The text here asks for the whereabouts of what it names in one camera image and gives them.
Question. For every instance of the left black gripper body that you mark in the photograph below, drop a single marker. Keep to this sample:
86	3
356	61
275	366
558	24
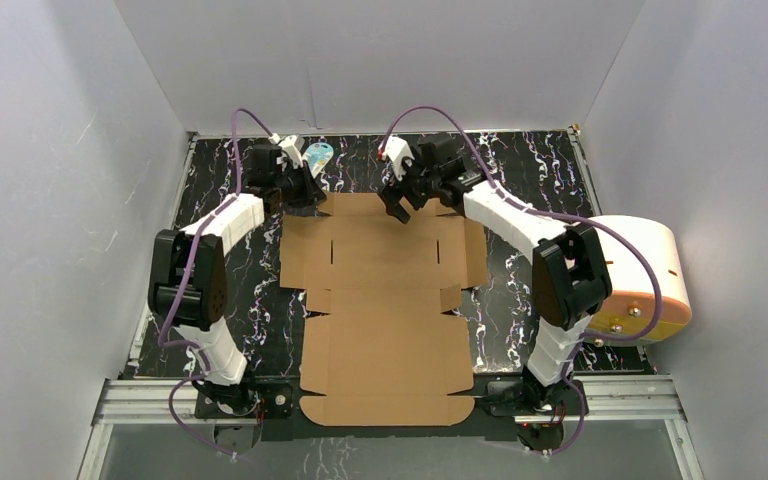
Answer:
302	183

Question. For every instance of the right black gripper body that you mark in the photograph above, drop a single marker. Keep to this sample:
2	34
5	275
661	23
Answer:
419	184

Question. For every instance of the brown cardboard box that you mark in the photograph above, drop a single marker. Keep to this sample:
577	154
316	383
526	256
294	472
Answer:
384	344

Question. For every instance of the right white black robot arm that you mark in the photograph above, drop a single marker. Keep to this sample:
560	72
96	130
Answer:
570	278

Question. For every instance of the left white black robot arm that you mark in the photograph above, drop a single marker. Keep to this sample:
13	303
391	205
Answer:
188	285

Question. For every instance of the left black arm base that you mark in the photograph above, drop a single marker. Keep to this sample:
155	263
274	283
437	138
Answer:
240	412

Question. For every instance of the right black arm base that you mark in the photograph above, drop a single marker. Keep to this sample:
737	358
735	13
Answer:
557	411

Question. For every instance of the teal white packaged item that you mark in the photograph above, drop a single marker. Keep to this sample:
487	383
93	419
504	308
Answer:
317	156

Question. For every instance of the large white tape roll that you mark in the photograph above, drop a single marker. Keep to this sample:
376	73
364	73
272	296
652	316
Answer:
630	307

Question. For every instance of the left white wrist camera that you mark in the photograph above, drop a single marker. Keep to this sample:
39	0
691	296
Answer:
291	150

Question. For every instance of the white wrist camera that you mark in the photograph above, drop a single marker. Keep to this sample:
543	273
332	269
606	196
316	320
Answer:
397	152
291	150

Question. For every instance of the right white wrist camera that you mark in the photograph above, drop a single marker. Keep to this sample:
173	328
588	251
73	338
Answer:
397	152

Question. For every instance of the aluminium frame rail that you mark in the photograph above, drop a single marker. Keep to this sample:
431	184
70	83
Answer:
611	397

